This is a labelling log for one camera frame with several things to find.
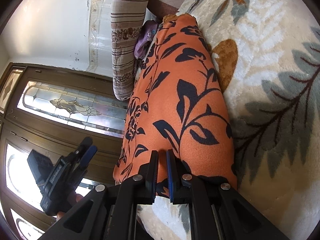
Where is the purple cloth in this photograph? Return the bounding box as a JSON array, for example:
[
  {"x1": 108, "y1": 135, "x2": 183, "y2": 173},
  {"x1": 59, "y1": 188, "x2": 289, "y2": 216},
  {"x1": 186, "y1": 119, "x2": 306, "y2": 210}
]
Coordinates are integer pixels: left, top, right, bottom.
[{"x1": 134, "y1": 20, "x2": 158, "y2": 59}]

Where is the left hand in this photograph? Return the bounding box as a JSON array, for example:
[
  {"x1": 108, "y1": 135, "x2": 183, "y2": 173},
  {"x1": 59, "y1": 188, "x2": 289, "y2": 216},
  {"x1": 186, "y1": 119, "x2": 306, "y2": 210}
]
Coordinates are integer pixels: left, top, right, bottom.
[{"x1": 56, "y1": 193, "x2": 83, "y2": 221}]

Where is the black left camera box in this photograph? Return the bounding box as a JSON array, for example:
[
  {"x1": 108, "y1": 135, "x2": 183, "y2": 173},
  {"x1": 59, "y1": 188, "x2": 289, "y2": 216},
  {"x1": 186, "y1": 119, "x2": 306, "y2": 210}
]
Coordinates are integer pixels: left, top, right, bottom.
[{"x1": 27, "y1": 150, "x2": 54, "y2": 194}]

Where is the orange black floral garment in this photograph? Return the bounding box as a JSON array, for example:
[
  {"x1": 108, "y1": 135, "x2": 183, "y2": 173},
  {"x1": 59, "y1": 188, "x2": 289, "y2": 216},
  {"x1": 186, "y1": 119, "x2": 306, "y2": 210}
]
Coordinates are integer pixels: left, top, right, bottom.
[{"x1": 113, "y1": 14, "x2": 237, "y2": 197}]

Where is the cream leaf-pattern plush blanket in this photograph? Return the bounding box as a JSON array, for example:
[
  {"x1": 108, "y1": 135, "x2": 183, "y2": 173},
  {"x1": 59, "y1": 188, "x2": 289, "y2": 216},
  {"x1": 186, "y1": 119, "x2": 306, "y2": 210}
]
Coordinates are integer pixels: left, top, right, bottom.
[{"x1": 139, "y1": 0, "x2": 319, "y2": 239}]

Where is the beige striped bolster pillow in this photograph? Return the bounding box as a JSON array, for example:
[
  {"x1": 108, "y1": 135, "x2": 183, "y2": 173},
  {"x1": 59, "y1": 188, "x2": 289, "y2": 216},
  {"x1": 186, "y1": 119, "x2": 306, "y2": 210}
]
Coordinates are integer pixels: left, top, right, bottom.
[{"x1": 111, "y1": 0, "x2": 149, "y2": 101}]

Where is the brown stained-glass wardrobe door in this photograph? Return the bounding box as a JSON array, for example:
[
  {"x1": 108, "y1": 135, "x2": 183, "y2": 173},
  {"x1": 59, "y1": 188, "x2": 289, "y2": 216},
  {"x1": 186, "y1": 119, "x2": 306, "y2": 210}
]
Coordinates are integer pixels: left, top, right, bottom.
[{"x1": 1, "y1": 63, "x2": 127, "y2": 239}]

